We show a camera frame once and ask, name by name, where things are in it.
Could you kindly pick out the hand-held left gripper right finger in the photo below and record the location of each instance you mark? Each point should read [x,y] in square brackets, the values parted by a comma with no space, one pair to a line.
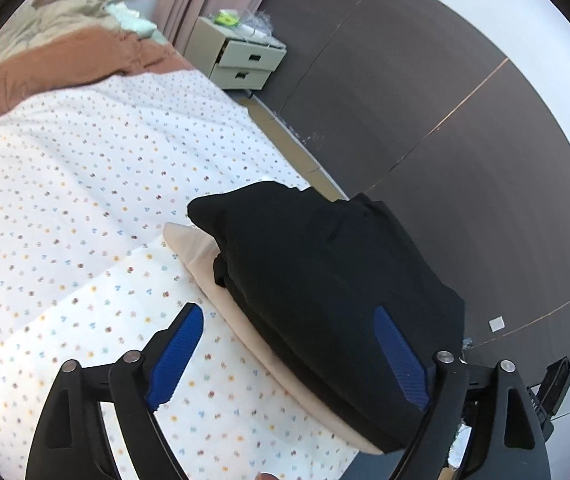
[402,360]

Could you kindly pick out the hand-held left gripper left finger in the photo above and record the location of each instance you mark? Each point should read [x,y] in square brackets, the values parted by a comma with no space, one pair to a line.
[175,355]

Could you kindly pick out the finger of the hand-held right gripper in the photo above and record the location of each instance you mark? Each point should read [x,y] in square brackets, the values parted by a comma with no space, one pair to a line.
[555,387]

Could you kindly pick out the black jacket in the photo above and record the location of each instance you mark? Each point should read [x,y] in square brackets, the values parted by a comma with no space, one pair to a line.
[325,270]

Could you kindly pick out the beige folded cloth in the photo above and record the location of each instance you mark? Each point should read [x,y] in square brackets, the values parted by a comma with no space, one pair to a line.
[235,310]

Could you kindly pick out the white floral bed sheet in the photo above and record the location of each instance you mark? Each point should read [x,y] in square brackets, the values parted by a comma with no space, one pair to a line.
[90,185]

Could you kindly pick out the white nightstand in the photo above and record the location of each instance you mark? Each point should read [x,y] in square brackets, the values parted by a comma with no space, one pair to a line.
[245,62]

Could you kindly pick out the orange-brown duvet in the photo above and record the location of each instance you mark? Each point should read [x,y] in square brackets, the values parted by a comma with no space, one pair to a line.
[65,60]

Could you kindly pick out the pale green cloth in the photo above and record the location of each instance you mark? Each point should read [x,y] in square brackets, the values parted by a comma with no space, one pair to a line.
[132,20]

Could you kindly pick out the clear plastic bag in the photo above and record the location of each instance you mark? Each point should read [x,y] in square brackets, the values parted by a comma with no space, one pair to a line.
[260,27]

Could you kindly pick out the yellow-green small item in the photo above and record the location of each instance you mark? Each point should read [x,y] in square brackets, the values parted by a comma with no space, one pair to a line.
[226,18]

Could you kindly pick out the beige blanket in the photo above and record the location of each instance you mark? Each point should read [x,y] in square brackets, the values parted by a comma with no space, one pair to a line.
[40,20]

